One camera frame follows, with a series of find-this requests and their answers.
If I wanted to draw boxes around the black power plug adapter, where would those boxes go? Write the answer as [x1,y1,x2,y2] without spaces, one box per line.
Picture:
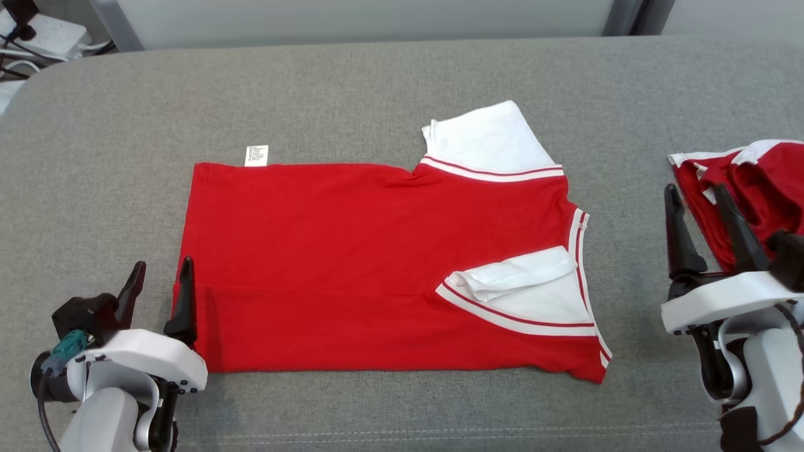
[0,0,40,40]

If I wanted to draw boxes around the red shorts with white stripe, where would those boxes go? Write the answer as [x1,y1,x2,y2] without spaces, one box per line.
[666,139,804,274]

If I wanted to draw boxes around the red shirt with white sleeves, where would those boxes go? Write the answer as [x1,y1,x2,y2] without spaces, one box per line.
[170,99,614,385]

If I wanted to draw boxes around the black cable with teal connector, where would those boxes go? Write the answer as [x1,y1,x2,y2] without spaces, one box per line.
[36,329,96,452]
[756,300,804,448]

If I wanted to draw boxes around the white partition panel grey frame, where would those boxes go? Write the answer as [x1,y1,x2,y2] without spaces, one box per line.
[631,0,804,40]
[88,0,636,53]

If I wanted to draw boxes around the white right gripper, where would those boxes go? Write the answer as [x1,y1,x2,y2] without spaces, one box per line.
[661,183,804,336]

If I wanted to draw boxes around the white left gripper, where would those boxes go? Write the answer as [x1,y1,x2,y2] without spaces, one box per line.
[66,256,210,396]

